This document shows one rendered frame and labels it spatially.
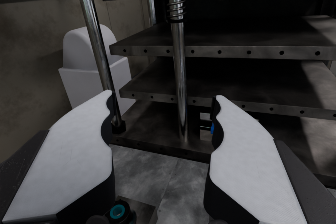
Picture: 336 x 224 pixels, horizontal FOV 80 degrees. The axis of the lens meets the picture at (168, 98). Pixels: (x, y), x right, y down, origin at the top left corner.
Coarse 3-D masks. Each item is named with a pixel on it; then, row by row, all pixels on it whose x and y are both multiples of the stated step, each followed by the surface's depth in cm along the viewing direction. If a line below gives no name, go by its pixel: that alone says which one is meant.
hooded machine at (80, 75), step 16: (80, 32) 198; (64, 48) 212; (80, 48) 204; (64, 64) 223; (80, 64) 214; (112, 64) 223; (128, 64) 247; (64, 80) 231; (80, 80) 221; (96, 80) 212; (128, 80) 251; (80, 96) 233
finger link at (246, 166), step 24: (216, 96) 12; (216, 120) 10; (240, 120) 10; (216, 144) 10; (240, 144) 8; (264, 144) 8; (216, 168) 7; (240, 168) 7; (264, 168) 7; (216, 192) 6; (240, 192) 6; (264, 192) 6; (288, 192) 6; (216, 216) 7; (240, 216) 6; (264, 216) 6; (288, 216) 6
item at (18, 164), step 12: (48, 132) 8; (24, 144) 7; (36, 144) 8; (12, 156) 7; (24, 156) 7; (0, 168) 6; (12, 168) 6; (24, 168) 7; (0, 180) 6; (12, 180) 6; (0, 192) 6; (12, 192) 6; (0, 204) 5; (0, 216) 5
